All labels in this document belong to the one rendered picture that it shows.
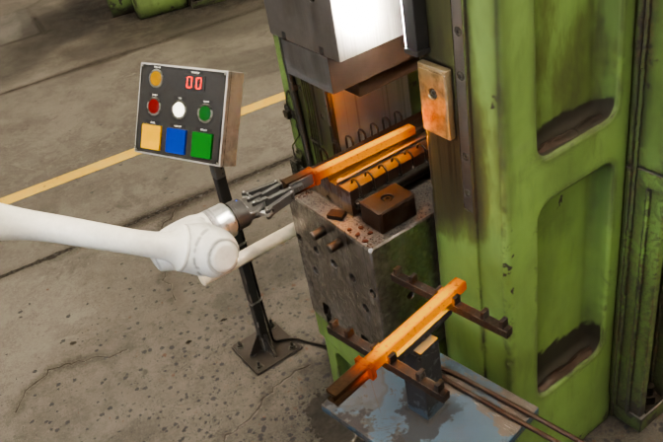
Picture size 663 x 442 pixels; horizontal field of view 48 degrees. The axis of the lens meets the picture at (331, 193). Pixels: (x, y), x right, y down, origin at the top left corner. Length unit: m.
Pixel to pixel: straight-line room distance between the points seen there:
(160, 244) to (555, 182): 0.90
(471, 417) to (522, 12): 0.88
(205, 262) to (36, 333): 1.96
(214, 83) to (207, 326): 1.24
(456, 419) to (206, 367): 1.42
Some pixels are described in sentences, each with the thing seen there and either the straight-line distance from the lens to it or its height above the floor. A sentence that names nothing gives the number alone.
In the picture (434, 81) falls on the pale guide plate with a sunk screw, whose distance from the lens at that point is 1.65.
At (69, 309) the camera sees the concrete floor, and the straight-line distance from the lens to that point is 3.52.
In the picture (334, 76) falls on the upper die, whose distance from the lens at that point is 1.77.
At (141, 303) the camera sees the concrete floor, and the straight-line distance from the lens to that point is 3.38.
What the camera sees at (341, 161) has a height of 1.05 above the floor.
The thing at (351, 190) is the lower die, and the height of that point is 0.99.
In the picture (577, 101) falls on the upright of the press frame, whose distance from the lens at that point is 1.86.
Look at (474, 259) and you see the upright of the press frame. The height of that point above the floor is 0.85.
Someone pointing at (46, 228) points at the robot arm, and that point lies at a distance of 1.68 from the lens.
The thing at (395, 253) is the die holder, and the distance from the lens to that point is 1.90.
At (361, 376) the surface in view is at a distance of 1.52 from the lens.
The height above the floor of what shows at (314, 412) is 0.00.
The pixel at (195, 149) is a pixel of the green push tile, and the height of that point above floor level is 1.00.
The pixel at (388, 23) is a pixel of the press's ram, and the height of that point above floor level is 1.41.
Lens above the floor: 2.05
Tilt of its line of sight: 33 degrees down
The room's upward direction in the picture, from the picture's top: 10 degrees counter-clockwise
